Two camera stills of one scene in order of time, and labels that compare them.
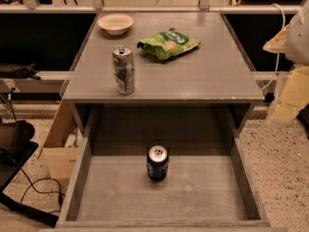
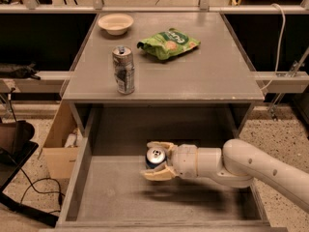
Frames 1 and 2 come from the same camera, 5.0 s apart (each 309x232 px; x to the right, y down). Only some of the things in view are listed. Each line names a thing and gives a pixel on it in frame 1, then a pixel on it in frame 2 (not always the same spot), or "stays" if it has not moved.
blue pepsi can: x=157 y=162 stays
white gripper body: x=298 y=41 → x=183 y=160
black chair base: x=15 y=148 stays
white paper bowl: x=116 y=24 stays
